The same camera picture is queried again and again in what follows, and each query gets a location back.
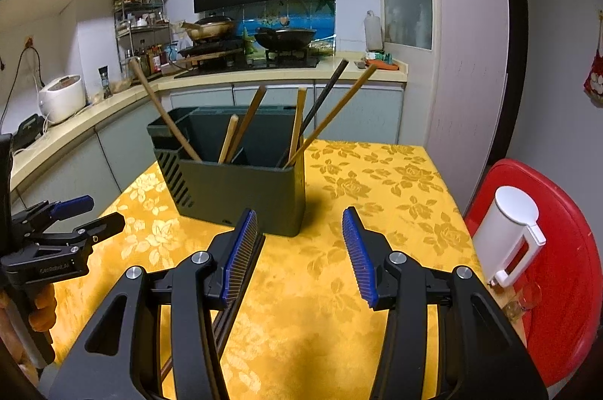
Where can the dark seasoning bottle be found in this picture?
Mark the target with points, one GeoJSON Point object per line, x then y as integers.
{"type": "Point", "coordinates": [105, 82]}

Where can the clear glass cup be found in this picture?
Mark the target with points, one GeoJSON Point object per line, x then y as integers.
{"type": "Point", "coordinates": [520, 303]}

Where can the blue backsplash picture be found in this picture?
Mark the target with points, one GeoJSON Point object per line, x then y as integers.
{"type": "Point", "coordinates": [292, 16]}

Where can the person's left hand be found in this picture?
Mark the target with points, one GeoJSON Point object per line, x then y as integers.
{"type": "Point", "coordinates": [42, 308]}

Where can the white plastic bottle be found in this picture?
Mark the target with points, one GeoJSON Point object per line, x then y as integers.
{"type": "Point", "coordinates": [374, 31]}

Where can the colourful dish rag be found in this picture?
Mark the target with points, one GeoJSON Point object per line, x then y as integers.
{"type": "Point", "coordinates": [381, 63]}

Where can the red hanging ornament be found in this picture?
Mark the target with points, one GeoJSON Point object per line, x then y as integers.
{"type": "Point", "coordinates": [596, 79]}

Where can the brown wooden chopstick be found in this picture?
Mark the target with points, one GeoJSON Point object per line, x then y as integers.
{"type": "Point", "coordinates": [339, 108]}
{"type": "Point", "coordinates": [249, 117]}
{"type": "Point", "coordinates": [166, 371]}
{"type": "Point", "coordinates": [160, 108]}

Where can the metal spice rack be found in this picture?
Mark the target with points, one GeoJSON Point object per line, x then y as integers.
{"type": "Point", "coordinates": [141, 37]}

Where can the black countertop appliance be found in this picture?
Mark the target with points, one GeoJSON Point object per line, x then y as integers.
{"type": "Point", "coordinates": [28, 131]}

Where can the black gas stove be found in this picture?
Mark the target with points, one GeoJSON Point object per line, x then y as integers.
{"type": "Point", "coordinates": [245, 63]}

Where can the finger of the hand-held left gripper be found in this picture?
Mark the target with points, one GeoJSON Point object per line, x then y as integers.
{"type": "Point", "coordinates": [101, 228]}
{"type": "Point", "coordinates": [70, 207]}

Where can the yellow floral tablecloth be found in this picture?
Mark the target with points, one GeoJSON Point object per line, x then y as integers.
{"type": "Point", "coordinates": [329, 310]}

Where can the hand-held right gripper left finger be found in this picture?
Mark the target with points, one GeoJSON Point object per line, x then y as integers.
{"type": "Point", "coordinates": [240, 258]}

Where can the golden wok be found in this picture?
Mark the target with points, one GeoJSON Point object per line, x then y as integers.
{"type": "Point", "coordinates": [212, 30]}

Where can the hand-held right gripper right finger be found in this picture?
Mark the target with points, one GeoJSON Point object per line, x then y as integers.
{"type": "Point", "coordinates": [359, 258]}

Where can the beige kitchen countertop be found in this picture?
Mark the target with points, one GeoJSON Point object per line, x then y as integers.
{"type": "Point", "coordinates": [329, 72]}

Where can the black wok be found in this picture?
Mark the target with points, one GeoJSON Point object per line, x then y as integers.
{"type": "Point", "coordinates": [285, 38]}

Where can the dark green utensil holder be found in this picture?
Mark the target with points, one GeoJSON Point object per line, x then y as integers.
{"type": "Point", "coordinates": [245, 197]}

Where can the white rice cooker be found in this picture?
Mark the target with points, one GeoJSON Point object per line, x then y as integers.
{"type": "Point", "coordinates": [61, 98]}

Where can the red plastic chair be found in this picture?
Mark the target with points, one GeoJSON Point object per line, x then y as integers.
{"type": "Point", "coordinates": [565, 287]}

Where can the white plastic pitcher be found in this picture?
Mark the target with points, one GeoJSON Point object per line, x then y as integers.
{"type": "Point", "coordinates": [499, 230]}

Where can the grey-green base cabinets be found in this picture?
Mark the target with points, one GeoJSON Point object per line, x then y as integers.
{"type": "Point", "coordinates": [367, 112]}

